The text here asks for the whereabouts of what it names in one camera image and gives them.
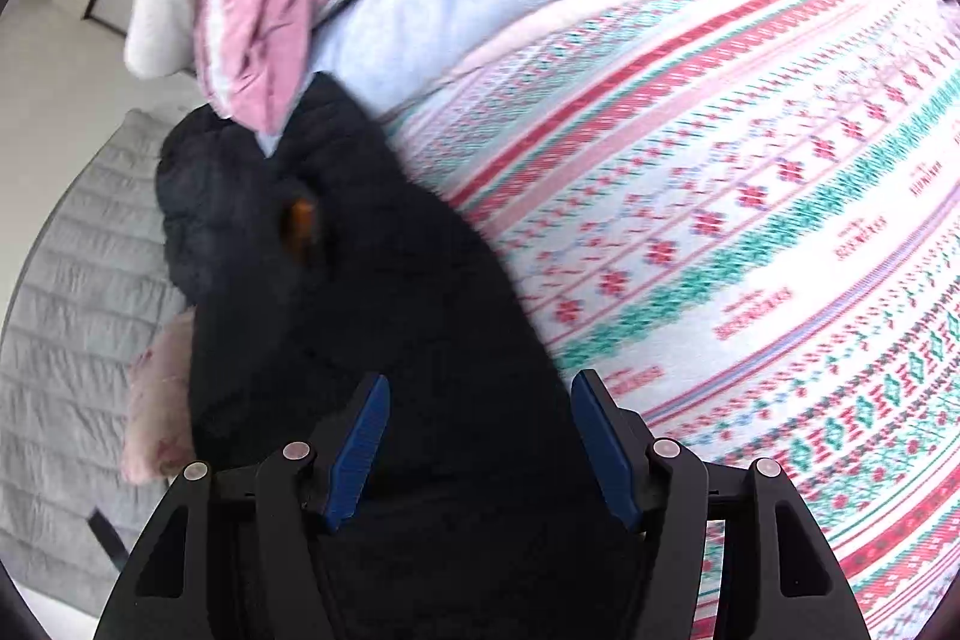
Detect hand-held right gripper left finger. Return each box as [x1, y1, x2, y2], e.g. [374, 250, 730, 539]
[94, 374, 391, 640]

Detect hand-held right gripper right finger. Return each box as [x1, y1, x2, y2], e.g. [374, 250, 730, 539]
[570, 370, 871, 640]

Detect black sweater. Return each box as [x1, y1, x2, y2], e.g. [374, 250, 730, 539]
[187, 70, 653, 640]

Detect dusty pink pillow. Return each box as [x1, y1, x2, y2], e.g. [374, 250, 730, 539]
[120, 306, 197, 485]

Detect dark fuzzy garment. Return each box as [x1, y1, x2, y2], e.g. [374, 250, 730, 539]
[154, 104, 301, 311]

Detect patterned pink striped blanket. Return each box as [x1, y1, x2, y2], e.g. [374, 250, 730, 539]
[382, 0, 960, 640]

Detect grey quilted headboard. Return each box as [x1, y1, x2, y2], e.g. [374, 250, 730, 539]
[0, 107, 200, 600]

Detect black strap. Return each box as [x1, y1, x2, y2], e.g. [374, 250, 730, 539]
[86, 509, 130, 571]

